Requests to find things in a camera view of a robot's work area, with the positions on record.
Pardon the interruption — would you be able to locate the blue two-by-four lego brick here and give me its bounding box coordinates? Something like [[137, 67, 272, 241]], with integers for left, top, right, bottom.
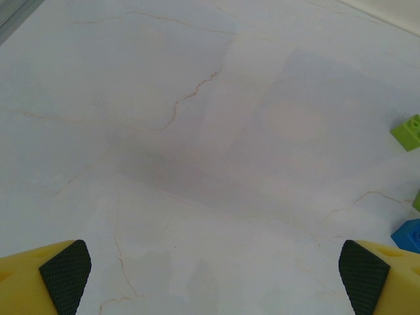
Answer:
[[390, 219, 420, 254]]

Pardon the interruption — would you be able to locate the small green lego brick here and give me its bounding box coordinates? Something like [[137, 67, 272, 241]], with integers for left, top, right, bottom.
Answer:
[[390, 114, 420, 152]]

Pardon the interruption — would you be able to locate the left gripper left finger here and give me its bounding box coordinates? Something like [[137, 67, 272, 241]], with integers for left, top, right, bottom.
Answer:
[[0, 239, 93, 315]]

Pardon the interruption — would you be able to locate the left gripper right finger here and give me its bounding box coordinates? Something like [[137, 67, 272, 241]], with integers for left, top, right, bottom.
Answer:
[[338, 239, 420, 315]]

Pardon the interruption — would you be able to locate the aluminium side rail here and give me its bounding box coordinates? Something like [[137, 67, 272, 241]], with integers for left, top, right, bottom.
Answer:
[[0, 0, 35, 43]]

